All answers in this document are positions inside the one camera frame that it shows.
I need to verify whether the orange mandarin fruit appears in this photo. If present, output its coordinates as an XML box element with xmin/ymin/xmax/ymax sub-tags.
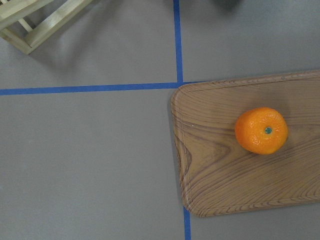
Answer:
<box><xmin>234</xmin><ymin>107</ymin><xmax>289</xmax><ymax>155</ymax></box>

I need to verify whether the brown wood-grain tray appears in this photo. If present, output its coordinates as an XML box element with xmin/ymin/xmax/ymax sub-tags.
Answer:
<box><xmin>171</xmin><ymin>70</ymin><xmax>320</xmax><ymax>217</ymax></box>

